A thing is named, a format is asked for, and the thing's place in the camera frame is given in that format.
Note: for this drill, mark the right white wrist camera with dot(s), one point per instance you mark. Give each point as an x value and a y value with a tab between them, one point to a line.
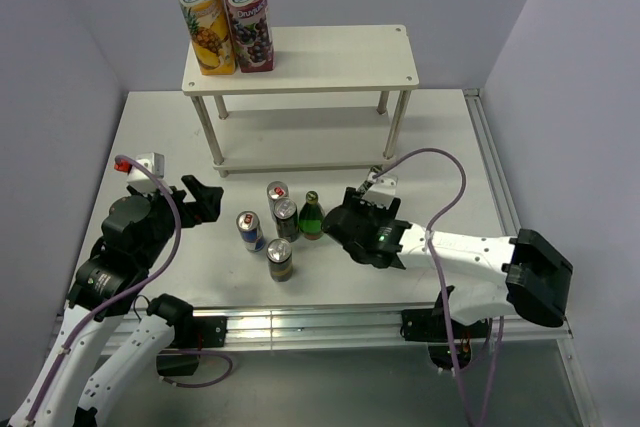
383	192

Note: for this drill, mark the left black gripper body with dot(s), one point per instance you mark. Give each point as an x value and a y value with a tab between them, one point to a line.
163	211

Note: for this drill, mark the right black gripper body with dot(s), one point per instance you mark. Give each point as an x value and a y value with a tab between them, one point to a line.
375	218

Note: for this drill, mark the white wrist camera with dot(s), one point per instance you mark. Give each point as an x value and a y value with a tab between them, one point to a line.
153	162
383	192

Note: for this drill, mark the black energy can middle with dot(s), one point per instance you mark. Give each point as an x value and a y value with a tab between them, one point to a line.
286	218

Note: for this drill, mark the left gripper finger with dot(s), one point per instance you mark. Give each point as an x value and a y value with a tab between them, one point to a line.
208	210
204	195

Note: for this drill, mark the aluminium front rail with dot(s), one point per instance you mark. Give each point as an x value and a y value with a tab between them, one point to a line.
326	327

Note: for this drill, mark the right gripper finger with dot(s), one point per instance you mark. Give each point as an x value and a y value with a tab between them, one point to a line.
353	198
336	224

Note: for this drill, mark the black energy can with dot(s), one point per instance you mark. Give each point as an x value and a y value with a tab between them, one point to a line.
279	258
286	218

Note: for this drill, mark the pineapple juice carton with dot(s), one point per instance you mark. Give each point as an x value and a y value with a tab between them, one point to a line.
209	32

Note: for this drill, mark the red bull can rear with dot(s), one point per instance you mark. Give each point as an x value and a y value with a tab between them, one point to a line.
276	190

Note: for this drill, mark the green bottle with label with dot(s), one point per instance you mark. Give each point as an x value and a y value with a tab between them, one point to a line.
370	179

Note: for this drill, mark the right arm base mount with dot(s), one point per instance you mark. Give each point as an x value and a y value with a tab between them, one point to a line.
428	326

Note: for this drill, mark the plain green glass bottle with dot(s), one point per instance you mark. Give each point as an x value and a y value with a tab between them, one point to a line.
311	217

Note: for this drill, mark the black energy can front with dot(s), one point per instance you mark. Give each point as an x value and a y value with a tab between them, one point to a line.
279	258

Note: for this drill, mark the white two-tier shelf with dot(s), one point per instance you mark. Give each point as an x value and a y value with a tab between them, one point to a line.
336	99

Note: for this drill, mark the blue red bull can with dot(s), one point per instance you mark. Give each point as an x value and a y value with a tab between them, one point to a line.
249	227

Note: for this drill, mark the grape juice carton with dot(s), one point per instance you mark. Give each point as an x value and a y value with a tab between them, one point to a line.
251	34

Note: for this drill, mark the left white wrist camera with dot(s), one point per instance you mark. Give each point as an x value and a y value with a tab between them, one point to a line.
153	162

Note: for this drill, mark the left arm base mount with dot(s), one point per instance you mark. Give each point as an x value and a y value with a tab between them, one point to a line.
203	333

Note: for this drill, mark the aluminium right rail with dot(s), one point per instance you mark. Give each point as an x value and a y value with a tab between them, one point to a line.
502	197

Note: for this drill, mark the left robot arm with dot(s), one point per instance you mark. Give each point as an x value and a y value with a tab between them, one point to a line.
73	388

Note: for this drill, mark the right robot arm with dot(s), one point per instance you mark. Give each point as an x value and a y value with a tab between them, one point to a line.
524	275

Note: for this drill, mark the aluminium rail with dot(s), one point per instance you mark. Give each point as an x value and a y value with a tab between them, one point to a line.
326	327
502	197

